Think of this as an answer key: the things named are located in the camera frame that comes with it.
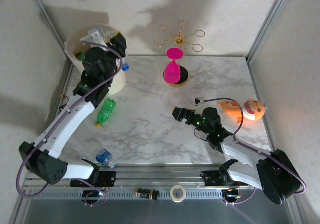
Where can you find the orange monster plush toy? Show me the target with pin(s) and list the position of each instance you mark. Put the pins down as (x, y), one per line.
(252, 110)

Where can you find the black gold cylinder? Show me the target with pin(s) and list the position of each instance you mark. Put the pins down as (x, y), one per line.
(147, 193)

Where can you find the white bag-lined bin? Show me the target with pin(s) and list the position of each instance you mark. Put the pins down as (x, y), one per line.
(118, 84)

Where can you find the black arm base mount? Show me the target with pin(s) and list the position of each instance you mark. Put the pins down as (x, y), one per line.
(107, 177)
(212, 177)

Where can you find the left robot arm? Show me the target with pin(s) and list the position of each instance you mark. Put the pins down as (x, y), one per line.
(67, 124)

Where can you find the pink plastic wine glass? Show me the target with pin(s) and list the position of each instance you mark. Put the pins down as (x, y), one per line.
(172, 71)

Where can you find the aluminium mounting rail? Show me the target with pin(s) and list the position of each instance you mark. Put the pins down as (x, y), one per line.
(160, 176)

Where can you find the small controller board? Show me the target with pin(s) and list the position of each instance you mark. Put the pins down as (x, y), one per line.
(90, 194)
(231, 195)

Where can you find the aluminium frame post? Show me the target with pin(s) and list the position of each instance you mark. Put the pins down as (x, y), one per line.
(269, 21)
(48, 21)

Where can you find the masking tape roll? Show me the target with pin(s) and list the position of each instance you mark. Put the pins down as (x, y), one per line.
(172, 192)

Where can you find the green plastic bottle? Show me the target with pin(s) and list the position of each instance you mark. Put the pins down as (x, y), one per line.
(106, 111)
(80, 56)

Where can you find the black gold hang tag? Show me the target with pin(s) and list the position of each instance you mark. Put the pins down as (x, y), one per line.
(62, 107)

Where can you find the aluminium table side rail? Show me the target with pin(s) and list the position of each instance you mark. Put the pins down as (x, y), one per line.
(65, 79)
(255, 84)

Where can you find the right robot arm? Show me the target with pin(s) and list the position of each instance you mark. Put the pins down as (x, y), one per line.
(275, 176)

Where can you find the slotted metal strip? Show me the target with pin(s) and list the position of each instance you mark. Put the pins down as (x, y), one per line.
(125, 194)

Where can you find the crushed blue label bottle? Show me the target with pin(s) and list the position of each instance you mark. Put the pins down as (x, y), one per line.
(103, 157)

